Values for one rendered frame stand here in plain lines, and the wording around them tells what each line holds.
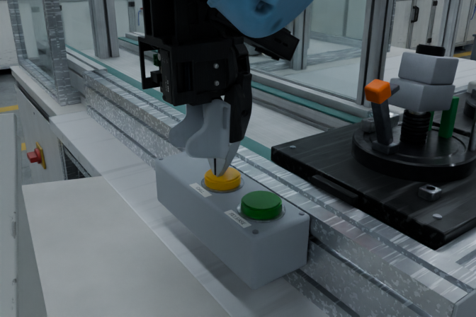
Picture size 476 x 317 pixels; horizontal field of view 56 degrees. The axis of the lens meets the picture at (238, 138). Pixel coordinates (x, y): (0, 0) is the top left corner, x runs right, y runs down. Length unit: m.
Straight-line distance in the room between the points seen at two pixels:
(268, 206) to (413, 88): 0.21
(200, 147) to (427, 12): 6.02
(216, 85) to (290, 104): 0.45
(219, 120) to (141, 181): 0.32
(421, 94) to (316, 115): 0.32
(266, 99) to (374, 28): 0.27
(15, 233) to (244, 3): 0.21
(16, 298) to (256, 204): 0.22
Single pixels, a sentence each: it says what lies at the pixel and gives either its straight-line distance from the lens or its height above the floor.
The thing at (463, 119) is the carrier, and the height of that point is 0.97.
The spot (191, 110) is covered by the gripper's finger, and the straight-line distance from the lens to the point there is 0.46.
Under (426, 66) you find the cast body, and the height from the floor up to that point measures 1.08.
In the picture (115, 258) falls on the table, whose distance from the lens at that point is 0.57.
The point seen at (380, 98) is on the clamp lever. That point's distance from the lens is 0.48.
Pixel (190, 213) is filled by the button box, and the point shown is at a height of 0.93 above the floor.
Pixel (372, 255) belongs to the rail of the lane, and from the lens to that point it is 0.40.
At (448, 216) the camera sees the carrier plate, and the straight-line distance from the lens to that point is 0.46.
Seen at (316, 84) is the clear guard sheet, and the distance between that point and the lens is 0.88.
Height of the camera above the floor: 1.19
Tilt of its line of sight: 22 degrees down
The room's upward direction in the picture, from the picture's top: straight up
